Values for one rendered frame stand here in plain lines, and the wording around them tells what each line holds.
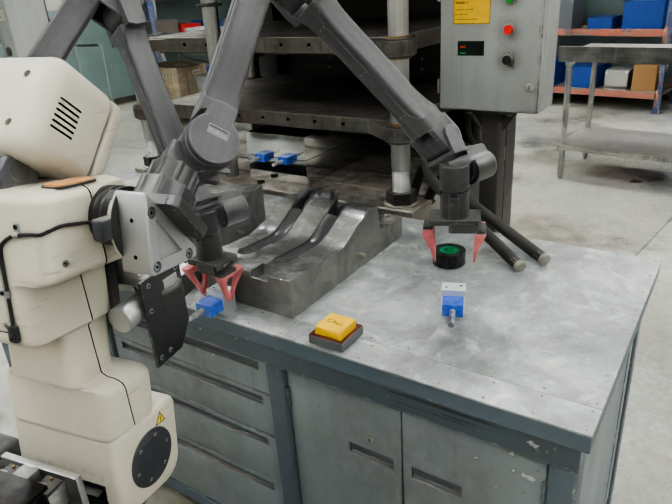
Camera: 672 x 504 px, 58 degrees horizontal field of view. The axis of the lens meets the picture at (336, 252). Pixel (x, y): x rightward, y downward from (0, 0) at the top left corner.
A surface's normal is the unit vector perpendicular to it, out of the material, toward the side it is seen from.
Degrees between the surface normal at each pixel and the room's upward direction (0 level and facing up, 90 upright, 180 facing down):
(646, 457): 0
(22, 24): 90
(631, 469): 0
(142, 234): 82
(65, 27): 64
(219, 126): 59
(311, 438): 90
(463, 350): 0
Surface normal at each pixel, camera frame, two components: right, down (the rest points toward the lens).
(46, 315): 0.92, 0.11
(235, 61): 0.57, -0.22
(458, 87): -0.55, 0.37
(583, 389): -0.06, -0.91
